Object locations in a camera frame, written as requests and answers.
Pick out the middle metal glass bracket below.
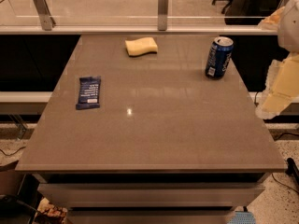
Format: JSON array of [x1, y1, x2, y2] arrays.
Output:
[[157, 0, 168, 31]]

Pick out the yellow sponge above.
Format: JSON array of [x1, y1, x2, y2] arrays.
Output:
[[125, 37, 158, 56]]

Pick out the grey drawer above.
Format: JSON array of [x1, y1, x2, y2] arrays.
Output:
[[38, 183, 264, 208], [67, 210, 235, 224]]

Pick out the blue rxbar blueberry wrapper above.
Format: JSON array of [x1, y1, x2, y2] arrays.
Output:
[[76, 77, 101, 110]]

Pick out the black device at right edge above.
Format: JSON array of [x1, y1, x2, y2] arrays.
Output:
[[286, 158, 299, 185]]

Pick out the blue perforated mat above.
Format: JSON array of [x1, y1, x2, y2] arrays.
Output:
[[227, 212, 256, 224]]

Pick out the blue pepsi can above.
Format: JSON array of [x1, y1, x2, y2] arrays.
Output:
[[205, 36, 234, 79]]

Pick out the left metal glass bracket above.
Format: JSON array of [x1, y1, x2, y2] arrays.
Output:
[[33, 0, 56, 31]]

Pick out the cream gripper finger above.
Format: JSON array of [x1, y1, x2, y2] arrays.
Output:
[[258, 7, 284, 31], [256, 53, 299, 119]]

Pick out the black floor cable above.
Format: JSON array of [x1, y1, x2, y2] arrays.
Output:
[[271, 132, 299, 195]]

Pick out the lower grey drawer front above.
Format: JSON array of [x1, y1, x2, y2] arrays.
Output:
[[67, 210, 235, 224]]

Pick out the black office chair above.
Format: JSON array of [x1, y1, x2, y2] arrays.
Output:
[[204, 0, 280, 25]]

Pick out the snack box on floor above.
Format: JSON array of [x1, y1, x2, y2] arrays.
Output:
[[34, 198, 67, 224]]

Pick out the upper grey drawer front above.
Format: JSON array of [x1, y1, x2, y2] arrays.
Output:
[[38, 183, 264, 208]]

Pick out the glass barrier panel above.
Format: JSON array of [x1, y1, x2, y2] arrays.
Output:
[[0, 0, 299, 28]]

